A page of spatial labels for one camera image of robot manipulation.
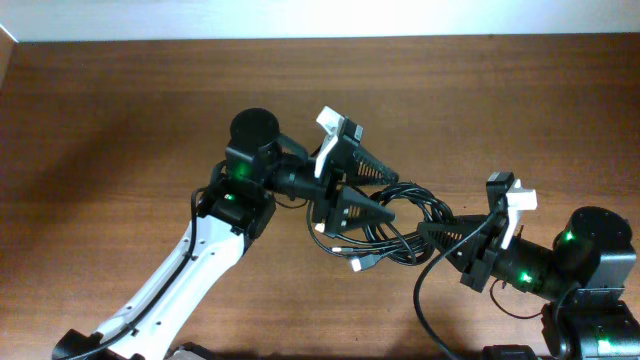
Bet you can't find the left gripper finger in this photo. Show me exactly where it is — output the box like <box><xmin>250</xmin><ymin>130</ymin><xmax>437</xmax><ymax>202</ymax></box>
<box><xmin>345</xmin><ymin>146</ymin><xmax>399</xmax><ymax>186</ymax></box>
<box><xmin>332</xmin><ymin>187</ymin><xmax>395</xmax><ymax>235</ymax></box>

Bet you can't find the black usb cable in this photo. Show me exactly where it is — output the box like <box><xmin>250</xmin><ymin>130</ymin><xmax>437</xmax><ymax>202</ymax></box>
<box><xmin>314</xmin><ymin>189</ymin><xmax>451</xmax><ymax>273</ymax></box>
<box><xmin>304</xmin><ymin>181</ymin><xmax>459</xmax><ymax>273</ymax></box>

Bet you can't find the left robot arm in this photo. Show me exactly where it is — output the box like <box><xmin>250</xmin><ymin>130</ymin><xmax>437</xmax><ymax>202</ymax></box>
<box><xmin>52</xmin><ymin>107</ymin><xmax>399</xmax><ymax>359</ymax></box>

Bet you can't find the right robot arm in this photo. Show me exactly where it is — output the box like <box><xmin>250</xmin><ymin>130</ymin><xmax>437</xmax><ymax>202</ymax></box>
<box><xmin>417</xmin><ymin>172</ymin><xmax>639</xmax><ymax>359</ymax></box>

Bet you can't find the left camera cable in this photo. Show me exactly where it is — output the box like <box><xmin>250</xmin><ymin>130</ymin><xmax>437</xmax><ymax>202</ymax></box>
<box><xmin>52</xmin><ymin>159</ymin><xmax>231</xmax><ymax>360</ymax></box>

